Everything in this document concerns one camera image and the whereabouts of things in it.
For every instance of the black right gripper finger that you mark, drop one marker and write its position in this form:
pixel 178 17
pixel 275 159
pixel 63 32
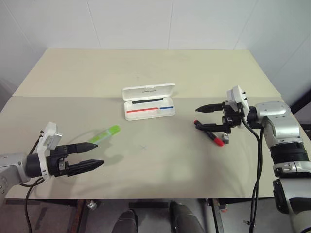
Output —
pixel 210 107
pixel 213 127

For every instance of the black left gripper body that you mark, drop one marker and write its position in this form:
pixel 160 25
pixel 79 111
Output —
pixel 54 160

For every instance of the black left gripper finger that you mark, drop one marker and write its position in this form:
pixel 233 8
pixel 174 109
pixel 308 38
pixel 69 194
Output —
pixel 85 167
pixel 81 148

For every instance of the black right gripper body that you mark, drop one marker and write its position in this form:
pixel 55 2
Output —
pixel 231 119

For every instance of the small grey eraser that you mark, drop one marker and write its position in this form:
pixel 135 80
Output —
pixel 225 138

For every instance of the black marker with red caps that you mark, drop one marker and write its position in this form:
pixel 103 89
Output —
pixel 219 142

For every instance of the green highlighter pen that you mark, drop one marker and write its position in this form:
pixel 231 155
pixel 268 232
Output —
pixel 109 131

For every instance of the white plastic pencil case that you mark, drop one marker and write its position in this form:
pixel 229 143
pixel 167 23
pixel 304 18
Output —
pixel 148 90

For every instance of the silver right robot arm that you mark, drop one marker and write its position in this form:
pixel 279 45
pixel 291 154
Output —
pixel 279 121

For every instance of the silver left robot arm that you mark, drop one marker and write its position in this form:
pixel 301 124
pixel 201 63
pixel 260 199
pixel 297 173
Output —
pixel 12 166

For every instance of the small silver table clamp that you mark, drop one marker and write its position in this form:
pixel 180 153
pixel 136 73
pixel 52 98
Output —
pixel 92 204

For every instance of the short blue pen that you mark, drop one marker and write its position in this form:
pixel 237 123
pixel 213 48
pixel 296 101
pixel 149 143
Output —
pixel 166 107

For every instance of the black pen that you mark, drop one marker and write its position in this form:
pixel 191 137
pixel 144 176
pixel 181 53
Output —
pixel 147 101

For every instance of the red pen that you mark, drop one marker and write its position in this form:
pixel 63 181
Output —
pixel 142 110

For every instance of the small dark rounded shape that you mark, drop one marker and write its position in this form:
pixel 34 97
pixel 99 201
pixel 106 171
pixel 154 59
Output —
pixel 126 222

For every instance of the black floor tape strip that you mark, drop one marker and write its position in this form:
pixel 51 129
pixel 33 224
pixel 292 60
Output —
pixel 148 205

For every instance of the large dark rounded shape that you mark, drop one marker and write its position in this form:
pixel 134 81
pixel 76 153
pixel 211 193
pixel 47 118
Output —
pixel 184 218

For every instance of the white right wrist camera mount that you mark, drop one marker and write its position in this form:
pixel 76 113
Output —
pixel 236 95

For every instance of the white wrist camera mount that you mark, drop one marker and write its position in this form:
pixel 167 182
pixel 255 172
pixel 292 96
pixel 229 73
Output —
pixel 236 95
pixel 51 131

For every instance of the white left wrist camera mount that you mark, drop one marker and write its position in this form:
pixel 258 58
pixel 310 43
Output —
pixel 51 131

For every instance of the black table frame leg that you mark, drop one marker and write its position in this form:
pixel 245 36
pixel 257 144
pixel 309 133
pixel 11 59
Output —
pixel 79 216
pixel 217 218

